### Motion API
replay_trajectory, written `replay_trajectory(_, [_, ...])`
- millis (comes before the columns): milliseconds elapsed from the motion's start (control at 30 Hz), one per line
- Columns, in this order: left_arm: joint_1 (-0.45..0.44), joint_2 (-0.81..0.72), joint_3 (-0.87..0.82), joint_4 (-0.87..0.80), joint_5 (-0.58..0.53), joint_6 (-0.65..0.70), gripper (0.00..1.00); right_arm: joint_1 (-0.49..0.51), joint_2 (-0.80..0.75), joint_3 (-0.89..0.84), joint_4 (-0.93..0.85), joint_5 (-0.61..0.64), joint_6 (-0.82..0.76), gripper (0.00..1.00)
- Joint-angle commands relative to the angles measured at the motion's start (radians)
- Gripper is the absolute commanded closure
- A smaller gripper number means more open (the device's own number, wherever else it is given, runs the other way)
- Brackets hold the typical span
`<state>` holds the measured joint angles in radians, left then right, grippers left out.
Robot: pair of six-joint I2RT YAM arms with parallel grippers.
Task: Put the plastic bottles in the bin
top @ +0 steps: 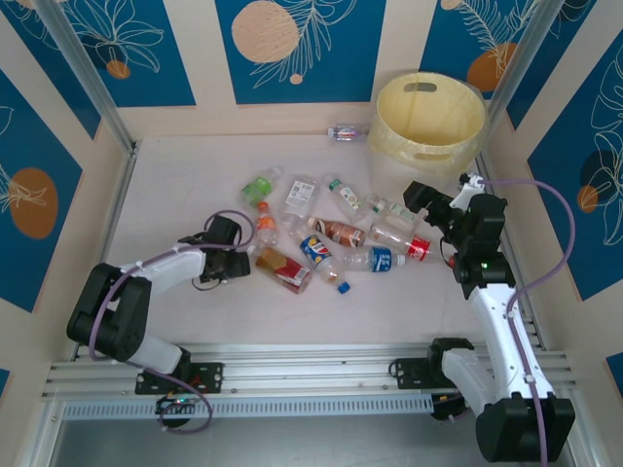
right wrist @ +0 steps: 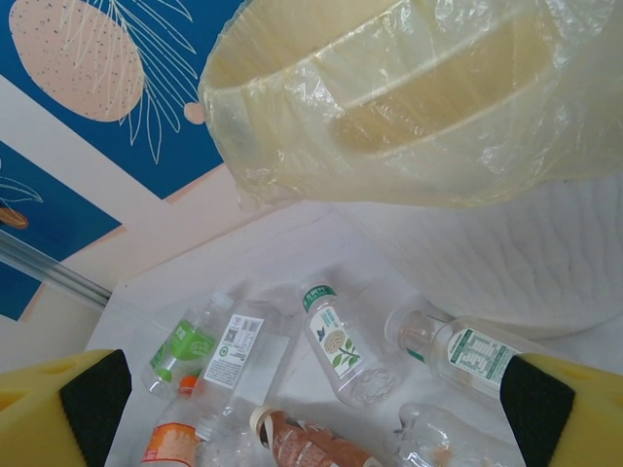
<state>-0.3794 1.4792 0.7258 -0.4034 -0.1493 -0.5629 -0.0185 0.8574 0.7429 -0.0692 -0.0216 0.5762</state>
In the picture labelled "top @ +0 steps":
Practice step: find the clear bottle green cap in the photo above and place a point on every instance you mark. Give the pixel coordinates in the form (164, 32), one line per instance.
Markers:
(389, 209)

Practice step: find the red brown tea bottle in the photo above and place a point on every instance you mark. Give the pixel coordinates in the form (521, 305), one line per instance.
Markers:
(282, 266)

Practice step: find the orange soda plastic bottle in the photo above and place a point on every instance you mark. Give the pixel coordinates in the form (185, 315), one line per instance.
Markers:
(267, 224)

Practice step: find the red label cola bottle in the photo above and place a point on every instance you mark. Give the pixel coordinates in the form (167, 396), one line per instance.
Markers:
(418, 247)

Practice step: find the green label plastic bottle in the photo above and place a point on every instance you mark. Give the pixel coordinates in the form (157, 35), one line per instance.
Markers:
(258, 187)

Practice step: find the flower label plastic bottle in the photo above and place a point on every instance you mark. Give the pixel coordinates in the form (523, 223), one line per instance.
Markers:
(346, 194)

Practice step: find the blue label water bottle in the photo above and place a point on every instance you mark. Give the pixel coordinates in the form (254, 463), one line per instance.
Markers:
(377, 259)

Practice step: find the blue yellow label soda bottle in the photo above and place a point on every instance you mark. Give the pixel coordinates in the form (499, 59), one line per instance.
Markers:
(316, 250)

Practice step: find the clear bottle white label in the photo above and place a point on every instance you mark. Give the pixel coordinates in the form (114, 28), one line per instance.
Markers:
(298, 192)

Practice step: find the brown coffee plastic bottle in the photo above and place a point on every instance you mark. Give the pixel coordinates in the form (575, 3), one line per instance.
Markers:
(340, 232)

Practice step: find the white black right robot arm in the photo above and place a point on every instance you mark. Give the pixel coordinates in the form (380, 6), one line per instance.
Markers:
(506, 331)

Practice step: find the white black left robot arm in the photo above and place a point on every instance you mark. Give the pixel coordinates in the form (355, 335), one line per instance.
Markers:
(165, 265)

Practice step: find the yellow round plastic bin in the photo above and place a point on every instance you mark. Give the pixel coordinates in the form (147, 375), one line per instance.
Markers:
(428, 112)

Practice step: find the small clear bottle pink label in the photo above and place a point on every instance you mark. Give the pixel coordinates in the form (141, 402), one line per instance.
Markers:
(346, 132)

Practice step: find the small circuit board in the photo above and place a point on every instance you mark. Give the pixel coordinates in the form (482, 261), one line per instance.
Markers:
(177, 401)
(445, 408)

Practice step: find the grey metal panel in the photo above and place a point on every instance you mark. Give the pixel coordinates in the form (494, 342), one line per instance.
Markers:
(292, 445)

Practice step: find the aluminium base rail beam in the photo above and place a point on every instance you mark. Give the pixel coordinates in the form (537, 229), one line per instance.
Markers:
(302, 370)

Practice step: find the aluminium frame post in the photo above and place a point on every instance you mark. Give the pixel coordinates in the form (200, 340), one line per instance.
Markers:
(522, 63)
(84, 63)

